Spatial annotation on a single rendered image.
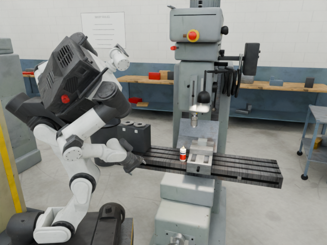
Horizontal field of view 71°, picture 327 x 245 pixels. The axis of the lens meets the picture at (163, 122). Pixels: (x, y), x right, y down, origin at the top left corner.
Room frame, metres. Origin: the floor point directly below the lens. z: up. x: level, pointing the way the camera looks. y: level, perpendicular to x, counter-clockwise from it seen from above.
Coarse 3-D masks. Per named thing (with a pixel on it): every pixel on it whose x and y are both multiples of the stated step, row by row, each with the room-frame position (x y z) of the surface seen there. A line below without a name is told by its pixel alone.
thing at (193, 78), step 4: (192, 76) 1.33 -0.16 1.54; (196, 76) 1.33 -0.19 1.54; (192, 80) 1.33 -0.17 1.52; (196, 80) 1.33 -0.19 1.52; (192, 84) 1.33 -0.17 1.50; (196, 84) 1.33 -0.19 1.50; (192, 88) 1.33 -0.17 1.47; (196, 88) 1.33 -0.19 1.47; (192, 92) 1.33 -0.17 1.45; (196, 92) 1.33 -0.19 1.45; (192, 96) 1.33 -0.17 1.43; (196, 96) 1.33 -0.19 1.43; (192, 100) 1.33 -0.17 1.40; (196, 100) 1.33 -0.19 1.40; (192, 104) 1.33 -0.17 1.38; (196, 104) 1.34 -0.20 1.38; (192, 108) 1.33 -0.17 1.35; (196, 108) 1.36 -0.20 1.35
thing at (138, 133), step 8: (120, 128) 1.58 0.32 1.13; (128, 128) 1.55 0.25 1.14; (136, 128) 1.53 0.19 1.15; (144, 128) 1.53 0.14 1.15; (120, 136) 1.58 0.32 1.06; (128, 136) 1.55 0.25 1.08; (136, 136) 1.53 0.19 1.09; (144, 136) 1.51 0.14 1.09; (136, 144) 1.53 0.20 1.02; (144, 144) 1.51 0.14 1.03; (144, 152) 1.51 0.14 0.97
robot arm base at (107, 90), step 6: (102, 84) 0.97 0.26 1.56; (108, 84) 0.95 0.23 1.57; (114, 84) 0.94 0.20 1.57; (102, 90) 0.93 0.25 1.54; (108, 90) 0.92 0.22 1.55; (114, 90) 0.91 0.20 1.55; (96, 96) 0.92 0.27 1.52; (102, 96) 0.90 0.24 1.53; (108, 96) 0.89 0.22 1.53; (114, 96) 0.90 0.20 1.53; (96, 102) 0.93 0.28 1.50; (126, 114) 0.96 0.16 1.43
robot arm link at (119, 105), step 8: (120, 96) 0.93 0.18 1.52; (104, 104) 0.93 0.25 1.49; (112, 104) 0.91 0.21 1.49; (120, 104) 0.93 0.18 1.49; (128, 104) 0.98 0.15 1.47; (96, 112) 0.91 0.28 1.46; (104, 112) 0.91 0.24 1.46; (112, 112) 0.93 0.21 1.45; (120, 112) 0.95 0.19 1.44; (104, 120) 0.91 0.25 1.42
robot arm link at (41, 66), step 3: (39, 63) 1.26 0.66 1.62; (42, 63) 1.26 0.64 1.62; (45, 63) 1.23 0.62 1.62; (36, 66) 1.26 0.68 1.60; (39, 66) 1.23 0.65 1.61; (42, 66) 1.22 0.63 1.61; (45, 66) 1.22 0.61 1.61; (36, 69) 1.27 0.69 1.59; (39, 69) 1.22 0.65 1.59; (42, 69) 1.22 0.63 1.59; (39, 72) 1.21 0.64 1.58; (42, 72) 1.21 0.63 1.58; (39, 75) 1.21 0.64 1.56; (39, 78) 1.20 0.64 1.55; (39, 81) 1.19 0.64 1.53
